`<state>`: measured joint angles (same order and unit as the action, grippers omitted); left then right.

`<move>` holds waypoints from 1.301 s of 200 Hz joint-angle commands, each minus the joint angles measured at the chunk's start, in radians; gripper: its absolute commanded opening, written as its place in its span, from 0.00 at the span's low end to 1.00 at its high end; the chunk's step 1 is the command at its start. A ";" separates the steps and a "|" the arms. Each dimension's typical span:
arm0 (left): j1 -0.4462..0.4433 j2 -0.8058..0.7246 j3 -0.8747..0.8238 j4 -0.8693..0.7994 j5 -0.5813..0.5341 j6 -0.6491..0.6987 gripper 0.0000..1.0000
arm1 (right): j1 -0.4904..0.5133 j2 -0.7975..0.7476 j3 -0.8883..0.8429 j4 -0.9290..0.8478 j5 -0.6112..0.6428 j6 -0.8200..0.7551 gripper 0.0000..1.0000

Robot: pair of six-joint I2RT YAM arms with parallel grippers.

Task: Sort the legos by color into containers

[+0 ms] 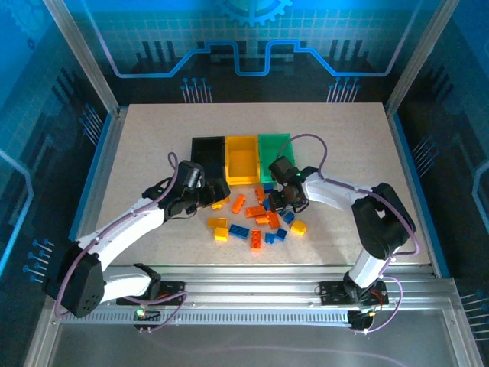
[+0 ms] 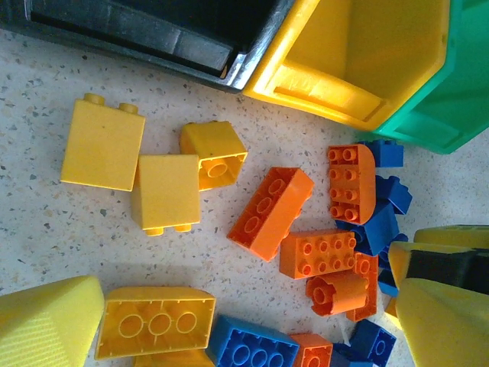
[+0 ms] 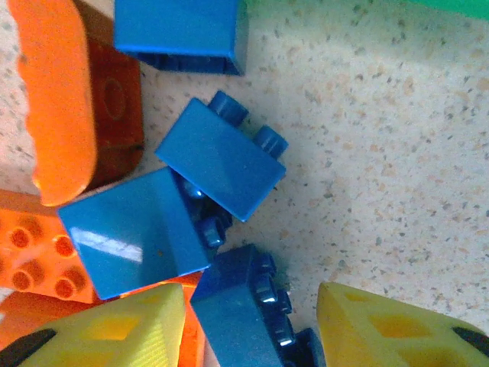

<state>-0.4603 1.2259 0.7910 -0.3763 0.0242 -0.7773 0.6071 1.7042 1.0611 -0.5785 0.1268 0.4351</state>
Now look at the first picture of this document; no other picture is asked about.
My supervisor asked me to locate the green plastic bin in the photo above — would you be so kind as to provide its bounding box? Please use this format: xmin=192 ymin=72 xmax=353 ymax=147
xmin=257 ymin=132 xmax=299 ymax=185

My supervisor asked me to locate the black plastic bin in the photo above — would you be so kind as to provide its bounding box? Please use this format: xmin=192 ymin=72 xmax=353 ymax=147
xmin=190 ymin=135 xmax=227 ymax=189

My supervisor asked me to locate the yellow plastic bin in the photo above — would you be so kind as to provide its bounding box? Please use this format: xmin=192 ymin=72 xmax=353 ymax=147
xmin=224 ymin=134 xmax=263 ymax=187

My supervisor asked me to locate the small black controller board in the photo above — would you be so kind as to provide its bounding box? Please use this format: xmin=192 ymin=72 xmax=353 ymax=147
xmin=348 ymin=310 xmax=374 ymax=332
xmin=135 ymin=309 xmax=161 ymax=323

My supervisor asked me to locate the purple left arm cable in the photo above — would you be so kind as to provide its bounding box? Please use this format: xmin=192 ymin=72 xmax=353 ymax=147
xmin=54 ymin=151 xmax=192 ymax=317

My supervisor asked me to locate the aluminium front rail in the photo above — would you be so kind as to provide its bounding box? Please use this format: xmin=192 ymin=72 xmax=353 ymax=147
xmin=102 ymin=263 xmax=455 ymax=313

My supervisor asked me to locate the aluminium side rail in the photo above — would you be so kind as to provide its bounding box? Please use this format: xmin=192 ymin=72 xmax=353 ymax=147
xmin=68 ymin=108 xmax=129 ymax=245
xmin=384 ymin=103 xmax=452 ymax=278

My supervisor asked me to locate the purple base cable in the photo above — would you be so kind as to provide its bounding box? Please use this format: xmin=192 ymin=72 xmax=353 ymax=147
xmin=133 ymin=291 xmax=189 ymax=335
xmin=352 ymin=276 xmax=403 ymax=336

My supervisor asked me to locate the slotted grey cable duct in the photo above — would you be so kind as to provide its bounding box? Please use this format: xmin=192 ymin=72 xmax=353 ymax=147
xmin=60 ymin=310 xmax=352 ymax=326

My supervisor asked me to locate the thin purple loose cable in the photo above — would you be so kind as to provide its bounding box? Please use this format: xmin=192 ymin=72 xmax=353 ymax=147
xmin=144 ymin=335 xmax=406 ymax=364

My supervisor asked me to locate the aluminium frame post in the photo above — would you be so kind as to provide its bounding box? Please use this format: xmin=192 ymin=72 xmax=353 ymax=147
xmin=41 ymin=0 xmax=121 ymax=118
xmin=384 ymin=0 xmax=461 ymax=116

